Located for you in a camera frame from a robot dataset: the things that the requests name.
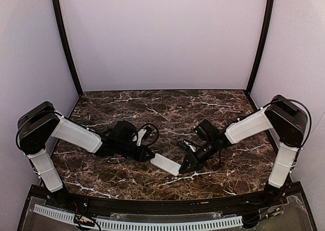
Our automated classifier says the white remote control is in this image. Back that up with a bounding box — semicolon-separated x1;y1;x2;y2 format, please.
150;153;181;176

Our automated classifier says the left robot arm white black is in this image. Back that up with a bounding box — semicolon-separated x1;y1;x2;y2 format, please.
16;101;155;193

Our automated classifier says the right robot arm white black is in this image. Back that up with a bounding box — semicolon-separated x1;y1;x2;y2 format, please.
178;95;312;188

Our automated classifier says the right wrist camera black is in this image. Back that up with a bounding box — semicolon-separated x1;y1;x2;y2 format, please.
177;140;197;152

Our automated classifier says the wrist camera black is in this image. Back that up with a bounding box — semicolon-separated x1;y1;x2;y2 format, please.
177;140;197;152
137;127;152;146

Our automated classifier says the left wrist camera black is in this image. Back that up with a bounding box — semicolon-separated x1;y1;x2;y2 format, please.
137;127;152;146

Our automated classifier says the white slotted cable duct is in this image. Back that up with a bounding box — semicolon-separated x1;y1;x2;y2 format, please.
32;204;243;230

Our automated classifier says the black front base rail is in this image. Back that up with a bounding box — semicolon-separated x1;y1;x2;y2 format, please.
18;182;316;230

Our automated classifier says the right black frame post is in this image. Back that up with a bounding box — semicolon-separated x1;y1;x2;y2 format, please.
246;0;274;95

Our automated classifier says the black frame post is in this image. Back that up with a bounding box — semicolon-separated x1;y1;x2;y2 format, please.
52;0;83;97
246;0;274;95

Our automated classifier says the left black frame post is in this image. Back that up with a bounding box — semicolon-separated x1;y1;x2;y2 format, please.
52;0;83;97

